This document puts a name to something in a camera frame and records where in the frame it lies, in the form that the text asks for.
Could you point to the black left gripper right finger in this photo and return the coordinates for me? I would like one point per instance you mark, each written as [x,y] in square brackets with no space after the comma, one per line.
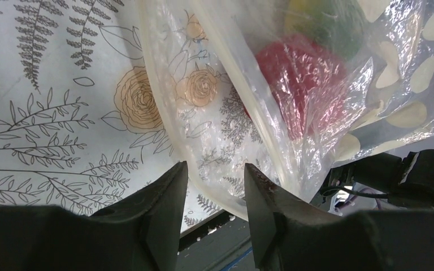
[289,234]

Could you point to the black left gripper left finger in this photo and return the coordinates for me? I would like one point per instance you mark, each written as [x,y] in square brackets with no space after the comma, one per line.
[139,232]

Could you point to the clear zip top bag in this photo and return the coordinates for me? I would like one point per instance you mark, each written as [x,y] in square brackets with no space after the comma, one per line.
[388,52]

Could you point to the red apple toy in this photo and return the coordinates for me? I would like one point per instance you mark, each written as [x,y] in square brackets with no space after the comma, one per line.
[307,82]

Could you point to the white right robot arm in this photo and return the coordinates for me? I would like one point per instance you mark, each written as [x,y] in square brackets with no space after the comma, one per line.
[403,182]

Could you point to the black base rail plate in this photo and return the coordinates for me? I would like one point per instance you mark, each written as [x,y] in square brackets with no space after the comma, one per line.
[220,242]

